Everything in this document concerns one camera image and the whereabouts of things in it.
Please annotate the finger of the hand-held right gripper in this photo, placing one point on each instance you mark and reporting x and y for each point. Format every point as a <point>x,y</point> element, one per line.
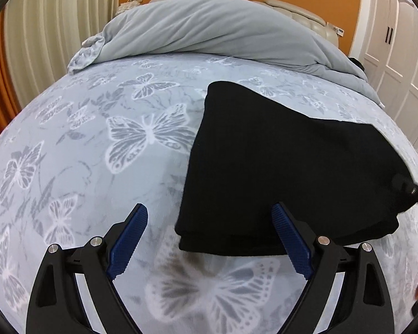
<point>411,190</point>

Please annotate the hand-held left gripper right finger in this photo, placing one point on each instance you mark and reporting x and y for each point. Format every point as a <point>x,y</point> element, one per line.
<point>294,243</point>

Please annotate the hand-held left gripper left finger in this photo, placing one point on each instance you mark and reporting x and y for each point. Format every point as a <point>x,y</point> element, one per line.
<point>127,243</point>

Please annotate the black pants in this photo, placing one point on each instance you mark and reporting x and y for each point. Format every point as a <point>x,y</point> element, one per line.
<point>282,146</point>

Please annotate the butterfly print bed sheet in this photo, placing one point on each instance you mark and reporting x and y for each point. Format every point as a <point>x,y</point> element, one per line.
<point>90,181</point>

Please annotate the small black object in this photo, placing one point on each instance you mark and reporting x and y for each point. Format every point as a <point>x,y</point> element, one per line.
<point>356,63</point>

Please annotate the white panelled wardrobe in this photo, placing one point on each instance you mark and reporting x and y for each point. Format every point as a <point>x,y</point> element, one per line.
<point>396,41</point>

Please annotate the orange curtain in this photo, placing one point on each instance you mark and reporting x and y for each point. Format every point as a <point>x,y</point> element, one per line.
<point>3,94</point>

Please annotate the cream padded headboard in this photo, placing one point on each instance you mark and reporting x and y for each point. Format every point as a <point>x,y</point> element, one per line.
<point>292,7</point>

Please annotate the cream curtain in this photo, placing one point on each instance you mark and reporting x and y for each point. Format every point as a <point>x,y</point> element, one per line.
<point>63,24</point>

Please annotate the grey duvet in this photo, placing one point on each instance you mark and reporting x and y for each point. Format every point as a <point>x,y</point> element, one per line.
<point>212,24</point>

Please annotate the white flower decoration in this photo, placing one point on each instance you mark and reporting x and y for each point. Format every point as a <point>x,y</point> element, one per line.
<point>129,6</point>

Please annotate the white wall switch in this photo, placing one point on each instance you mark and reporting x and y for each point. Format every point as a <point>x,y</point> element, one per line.
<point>336,29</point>

